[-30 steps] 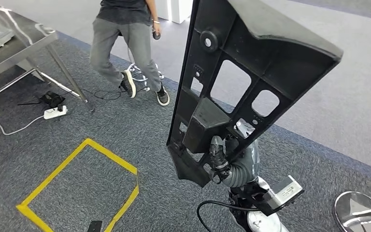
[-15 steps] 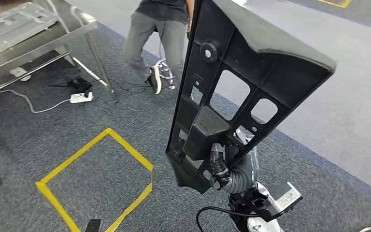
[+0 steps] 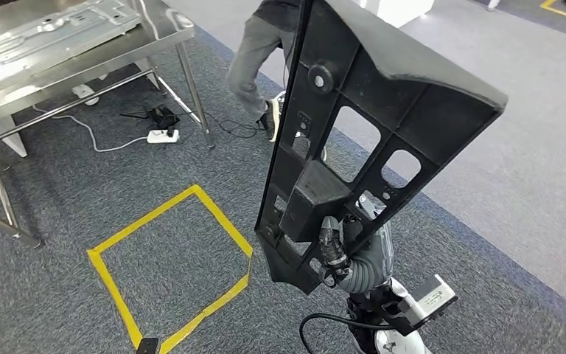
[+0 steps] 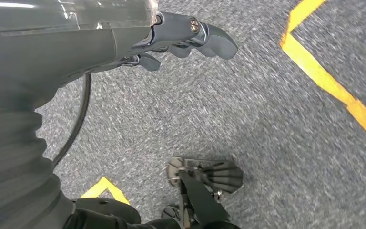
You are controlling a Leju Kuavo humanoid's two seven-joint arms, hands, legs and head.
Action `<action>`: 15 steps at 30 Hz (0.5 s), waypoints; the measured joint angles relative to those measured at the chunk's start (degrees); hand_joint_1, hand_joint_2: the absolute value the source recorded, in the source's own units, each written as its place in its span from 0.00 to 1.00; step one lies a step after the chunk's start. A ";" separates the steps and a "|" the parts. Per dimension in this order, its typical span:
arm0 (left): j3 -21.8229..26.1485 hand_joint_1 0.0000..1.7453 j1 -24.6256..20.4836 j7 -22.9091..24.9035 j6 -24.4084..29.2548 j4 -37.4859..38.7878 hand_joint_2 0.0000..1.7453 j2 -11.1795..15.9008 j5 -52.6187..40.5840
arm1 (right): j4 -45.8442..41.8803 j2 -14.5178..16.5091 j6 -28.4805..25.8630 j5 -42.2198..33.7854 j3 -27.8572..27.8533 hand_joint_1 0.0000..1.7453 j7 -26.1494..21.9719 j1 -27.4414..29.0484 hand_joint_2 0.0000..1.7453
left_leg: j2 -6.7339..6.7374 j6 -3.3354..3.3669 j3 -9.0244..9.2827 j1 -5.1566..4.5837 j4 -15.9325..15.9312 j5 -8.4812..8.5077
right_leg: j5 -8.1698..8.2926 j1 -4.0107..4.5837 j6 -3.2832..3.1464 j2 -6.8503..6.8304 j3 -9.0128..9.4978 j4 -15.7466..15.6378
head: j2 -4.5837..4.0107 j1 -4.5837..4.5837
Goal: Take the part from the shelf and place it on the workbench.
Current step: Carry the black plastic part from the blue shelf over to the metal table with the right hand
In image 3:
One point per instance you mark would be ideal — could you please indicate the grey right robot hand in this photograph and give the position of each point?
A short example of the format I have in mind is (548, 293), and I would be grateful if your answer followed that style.
(383, 244)

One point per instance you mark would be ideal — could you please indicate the black plastic plate holder part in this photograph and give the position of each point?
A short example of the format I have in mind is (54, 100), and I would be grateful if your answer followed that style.
(410, 63)

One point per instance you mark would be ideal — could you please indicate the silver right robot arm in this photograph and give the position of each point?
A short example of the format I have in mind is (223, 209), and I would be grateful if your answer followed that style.
(393, 344)

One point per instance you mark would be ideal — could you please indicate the stainless steel workbench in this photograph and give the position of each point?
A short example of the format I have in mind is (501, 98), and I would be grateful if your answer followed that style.
(117, 58)

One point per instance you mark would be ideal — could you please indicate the person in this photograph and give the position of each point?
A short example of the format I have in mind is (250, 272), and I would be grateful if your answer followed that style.
(253, 53)

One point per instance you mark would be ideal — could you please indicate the white power strip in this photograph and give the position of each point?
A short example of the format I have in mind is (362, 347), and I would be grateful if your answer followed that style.
(161, 137)

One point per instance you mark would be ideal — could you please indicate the black power adapter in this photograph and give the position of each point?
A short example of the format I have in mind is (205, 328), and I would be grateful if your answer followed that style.
(163, 117)

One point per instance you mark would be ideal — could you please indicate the white stand foot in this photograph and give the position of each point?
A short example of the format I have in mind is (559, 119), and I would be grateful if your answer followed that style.
(9, 137)
(85, 94)

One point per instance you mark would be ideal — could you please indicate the pressed sheet metal panel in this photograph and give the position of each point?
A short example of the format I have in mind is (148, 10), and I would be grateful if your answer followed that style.
(43, 39)

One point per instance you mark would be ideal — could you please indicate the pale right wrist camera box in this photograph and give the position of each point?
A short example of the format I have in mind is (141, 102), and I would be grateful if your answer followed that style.
(429, 298)

